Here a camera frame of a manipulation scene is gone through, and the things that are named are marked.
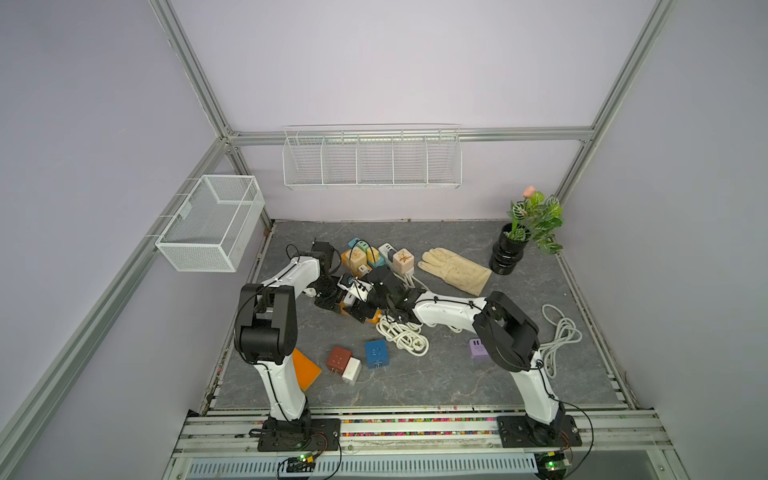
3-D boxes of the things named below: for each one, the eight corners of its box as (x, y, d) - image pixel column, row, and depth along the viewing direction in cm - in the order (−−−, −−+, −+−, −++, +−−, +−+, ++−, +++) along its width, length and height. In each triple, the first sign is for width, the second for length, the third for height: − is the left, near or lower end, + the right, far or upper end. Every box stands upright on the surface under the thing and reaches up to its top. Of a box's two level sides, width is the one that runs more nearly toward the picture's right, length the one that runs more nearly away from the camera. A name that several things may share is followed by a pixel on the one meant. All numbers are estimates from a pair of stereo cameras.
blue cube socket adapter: (368, 370, 86) (367, 364, 82) (366, 346, 90) (365, 340, 86) (389, 366, 86) (389, 360, 82) (386, 343, 91) (386, 336, 87)
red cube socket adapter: (328, 370, 86) (324, 364, 81) (338, 351, 89) (334, 344, 85) (344, 377, 85) (341, 371, 80) (354, 358, 88) (351, 351, 84)
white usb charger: (343, 382, 83) (341, 377, 79) (353, 362, 87) (351, 356, 83) (353, 386, 83) (351, 381, 79) (362, 365, 86) (360, 359, 82)
